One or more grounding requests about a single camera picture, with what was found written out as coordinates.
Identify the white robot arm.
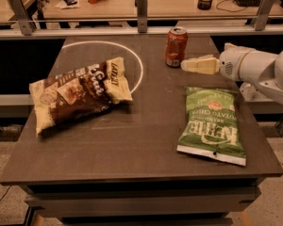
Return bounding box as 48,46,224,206
181,42,283,105

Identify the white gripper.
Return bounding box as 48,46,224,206
181,42,254,81

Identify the black mesh cup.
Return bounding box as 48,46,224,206
197,0,213,10

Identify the black cable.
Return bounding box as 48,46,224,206
215,0,248,13

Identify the red coke can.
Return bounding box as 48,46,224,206
165,26,188,68

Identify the green Kettle chip bag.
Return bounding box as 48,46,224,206
177,87,246,166

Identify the clear plastic bottle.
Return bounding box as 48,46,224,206
240,82,257,101

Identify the metal guard rail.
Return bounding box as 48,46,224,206
0,0,283,39

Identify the brown chip bag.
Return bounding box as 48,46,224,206
29,57,132,136

